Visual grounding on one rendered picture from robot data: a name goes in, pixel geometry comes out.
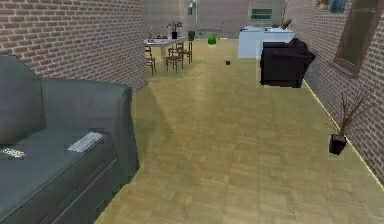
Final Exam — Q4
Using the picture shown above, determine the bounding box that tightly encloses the brown wooden chair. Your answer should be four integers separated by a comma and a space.
175, 39, 194, 65
144, 45, 157, 76
165, 44, 185, 73

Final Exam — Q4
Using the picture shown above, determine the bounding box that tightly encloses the white dining table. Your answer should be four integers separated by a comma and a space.
144, 37, 186, 61

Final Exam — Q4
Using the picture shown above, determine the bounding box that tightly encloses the potted plant black pot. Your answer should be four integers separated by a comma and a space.
166, 20, 184, 40

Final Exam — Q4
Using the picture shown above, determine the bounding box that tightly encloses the white kitchen counter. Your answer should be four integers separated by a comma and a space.
237, 25, 296, 60

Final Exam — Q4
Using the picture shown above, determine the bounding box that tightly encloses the black armchair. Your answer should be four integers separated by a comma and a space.
259, 37, 317, 89

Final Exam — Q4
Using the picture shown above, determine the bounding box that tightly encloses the grey remote control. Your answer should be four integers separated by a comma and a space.
67, 131, 104, 154

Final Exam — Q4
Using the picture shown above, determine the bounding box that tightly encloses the green framed window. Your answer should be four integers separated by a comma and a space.
249, 7, 274, 22

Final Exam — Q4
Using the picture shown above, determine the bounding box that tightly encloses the dark grey sofa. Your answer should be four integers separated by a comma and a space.
0, 54, 141, 224

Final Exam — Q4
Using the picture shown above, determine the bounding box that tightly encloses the bare twig plant black pot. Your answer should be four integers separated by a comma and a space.
328, 89, 376, 156

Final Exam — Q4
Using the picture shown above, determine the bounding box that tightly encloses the colourful framed picture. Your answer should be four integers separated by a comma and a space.
314, 0, 348, 14

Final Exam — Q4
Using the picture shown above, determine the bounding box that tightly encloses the small yellow speckled object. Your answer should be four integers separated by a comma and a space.
0, 147, 27, 160

